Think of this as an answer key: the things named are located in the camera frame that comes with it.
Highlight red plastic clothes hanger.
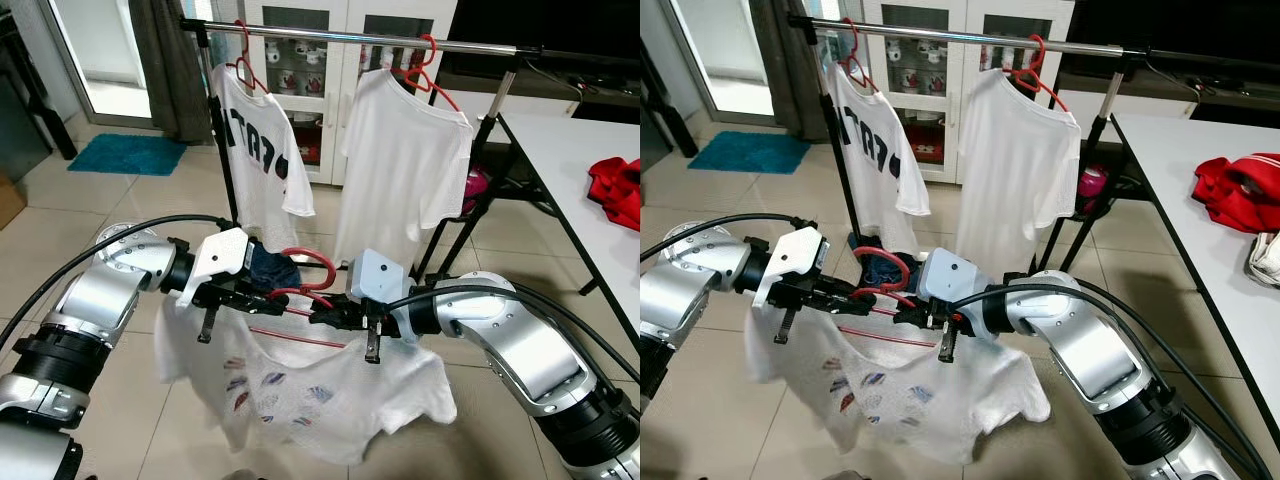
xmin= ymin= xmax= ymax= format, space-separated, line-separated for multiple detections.
xmin=850 ymin=245 xmax=943 ymax=349
xmin=1005 ymin=35 xmax=1071 ymax=111
xmin=225 ymin=20 xmax=271 ymax=96
xmin=395 ymin=35 xmax=463 ymax=111
xmin=838 ymin=18 xmax=881 ymax=93
xmin=245 ymin=246 xmax=349 ymax=351

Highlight white colour-printed t-shirt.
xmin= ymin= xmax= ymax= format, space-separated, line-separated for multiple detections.
xmin=155 ymin=293 xmax=459 ymax=467
xmin=745 ymin=293 xmax=1051 ymax=467

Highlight red t-shirt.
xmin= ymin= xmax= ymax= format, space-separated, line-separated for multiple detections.
xmin=1192 ymin=153 xmax=1280 ymax=234
xmin=587 ymin=157 xmax=641 ymax=231

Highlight dark blue jeans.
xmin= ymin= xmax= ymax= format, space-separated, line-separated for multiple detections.
xmin=245 ymin=240 xmax=301 ymax=293
xmin=850 ymin=235 xmax=906 ymax=291

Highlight white t-shirt black lettering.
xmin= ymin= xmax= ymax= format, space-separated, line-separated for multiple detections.
xmin=210 ymin=62 xmax=316 ymax=251
xmin=825 ymin=62 xmax=931 ymax=256

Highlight teal floor rug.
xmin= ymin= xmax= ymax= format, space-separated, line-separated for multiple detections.
xmin=68 ymin=133 xmax=188 ymax=176
xmin=688 ymin=130 xmax=813 ymax=174

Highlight plain white t-shirt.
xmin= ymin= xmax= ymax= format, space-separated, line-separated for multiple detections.
xmin=335 ymin=68 xmax=476 ymax=271
xmin=955 ymin=68 xmax=1083 ymax=276

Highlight grey curtain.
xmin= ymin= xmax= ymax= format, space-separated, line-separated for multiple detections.
xmin=750 ymin=0 xmax=833 ymax=141
xmin=128 ymin=0 xmax=213 ymax=144

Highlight black desk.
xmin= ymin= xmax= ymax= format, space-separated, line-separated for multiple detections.
xmin=0 ymin=10 xmax=79 ymax=183
xmin=640 ymin=45 xmax=703 ymax=171

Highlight printed brown cardboard box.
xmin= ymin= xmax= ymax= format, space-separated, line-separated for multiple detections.
xmin=0 ymin=172 xmax=28 ymax=231

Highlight white table black legs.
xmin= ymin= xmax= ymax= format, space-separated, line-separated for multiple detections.
xmin=1110 ymin=112 xmax=1280 ymax=453
xmin=495 ymin=112 xmax=641 ymax=336

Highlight metal clothes rack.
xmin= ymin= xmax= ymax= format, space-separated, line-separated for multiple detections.
xmin=788 ymin=12 xmax=1151 ymax=276
xmin=180 ymin=15 xmax=546 ymax=291

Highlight glass sliding door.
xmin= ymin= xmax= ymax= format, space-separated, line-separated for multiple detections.
xmin=42 ymin=0 xmax=151 ymax=126
xmin=665 ymin=0 xmax=771 ymax=121

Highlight white glass-door cabinet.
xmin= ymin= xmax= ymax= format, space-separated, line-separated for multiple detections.
xmin=215 ymin=0 xmax=459 ymax=186
xmin=835 ymin=0 xmax=1076 ymax=186

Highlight white striped garment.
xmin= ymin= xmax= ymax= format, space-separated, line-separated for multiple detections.
xmin=1247 ymin=230 xmax=1280 ymax=289

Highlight black television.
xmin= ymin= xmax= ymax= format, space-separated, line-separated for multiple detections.
xmin=1060 ymin=0 xmax=1280 ymax=73
xmin=440 ymin=0 xmax=641 ymax=81

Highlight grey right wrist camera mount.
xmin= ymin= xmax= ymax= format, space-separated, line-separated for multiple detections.
xmin=918 ymin=248 xmax=976 ymax=306
xmin=345 ymin=248 xmax=411 ymax=306

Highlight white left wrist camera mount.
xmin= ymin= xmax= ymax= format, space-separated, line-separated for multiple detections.
xmin=752 ymin=227 xmax=826 ymax=306
xmin=175 ymin=227 xmax=251 ymax=309

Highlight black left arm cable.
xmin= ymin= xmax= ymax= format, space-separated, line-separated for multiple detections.
xmin=640 ymin=212 xmax=806 ymax=266
xmin=0 ymin=213 xmax=233 ymax=349

